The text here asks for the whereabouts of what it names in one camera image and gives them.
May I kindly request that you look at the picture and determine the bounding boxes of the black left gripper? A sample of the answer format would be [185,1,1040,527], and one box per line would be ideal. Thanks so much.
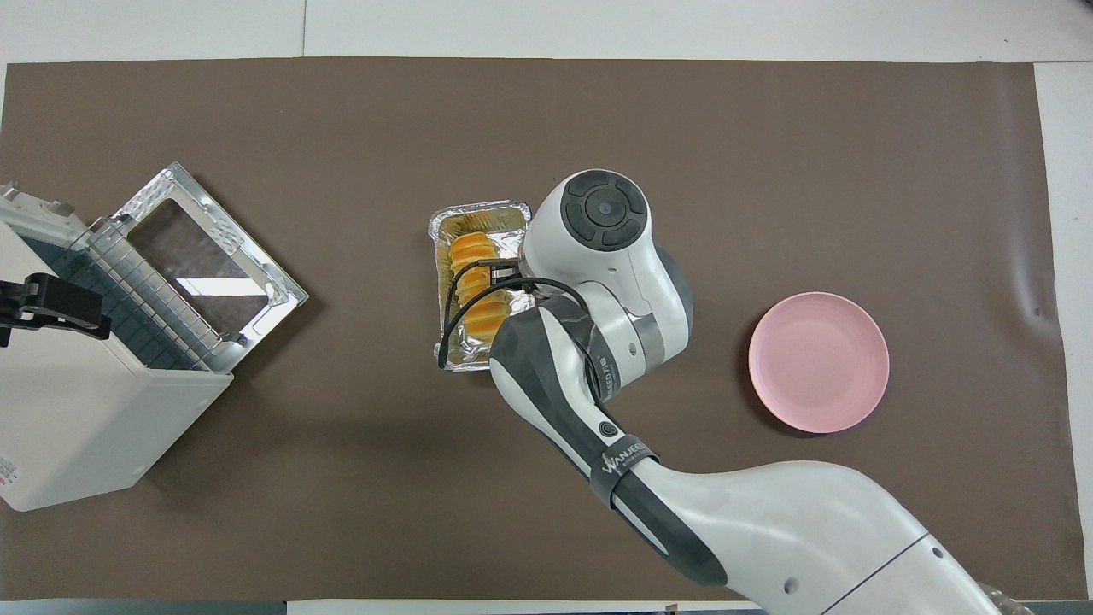
[0,273,113,347]

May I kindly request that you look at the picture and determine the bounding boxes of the yellow ridged bread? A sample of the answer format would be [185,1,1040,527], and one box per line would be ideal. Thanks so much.
[446,231,518,344]

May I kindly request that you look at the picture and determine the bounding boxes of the rectangular aluminium foil tray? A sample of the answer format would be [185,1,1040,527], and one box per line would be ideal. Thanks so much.
[427,200,537,373]

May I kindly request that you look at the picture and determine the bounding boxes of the cream toaster oven body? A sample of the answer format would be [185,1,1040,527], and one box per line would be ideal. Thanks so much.
[0,179,234,513]

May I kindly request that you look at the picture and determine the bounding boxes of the glass oven door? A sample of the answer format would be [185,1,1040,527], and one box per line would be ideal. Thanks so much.
[111,161,310,375]

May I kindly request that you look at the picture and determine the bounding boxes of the brown table mat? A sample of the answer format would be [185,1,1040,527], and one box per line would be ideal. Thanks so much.
[0,57,1068,603]

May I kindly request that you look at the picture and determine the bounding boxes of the pink round plate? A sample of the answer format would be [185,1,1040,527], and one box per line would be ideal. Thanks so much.
[748,291,891,435]

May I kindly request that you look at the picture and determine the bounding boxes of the metal wire oven rack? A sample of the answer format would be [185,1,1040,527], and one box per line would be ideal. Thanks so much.
[81,218,225,373]

